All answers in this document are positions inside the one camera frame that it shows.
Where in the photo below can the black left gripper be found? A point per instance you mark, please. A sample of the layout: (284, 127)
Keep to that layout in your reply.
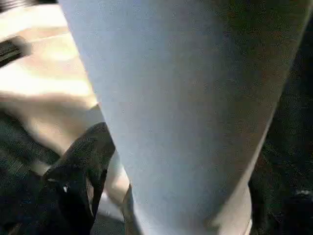
(9, 51)

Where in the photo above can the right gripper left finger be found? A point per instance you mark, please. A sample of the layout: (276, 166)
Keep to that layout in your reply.
(78, 183)

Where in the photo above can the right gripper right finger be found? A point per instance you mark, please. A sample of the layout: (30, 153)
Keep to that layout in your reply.
(288, 215)

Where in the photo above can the white plastic table top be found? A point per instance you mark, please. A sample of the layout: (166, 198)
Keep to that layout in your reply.
(49, 73)

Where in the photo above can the white plastic table leg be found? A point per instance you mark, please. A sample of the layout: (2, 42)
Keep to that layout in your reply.
(183, 98)

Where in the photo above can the black work mat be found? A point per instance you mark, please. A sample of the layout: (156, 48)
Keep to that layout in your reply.
(293, 110)

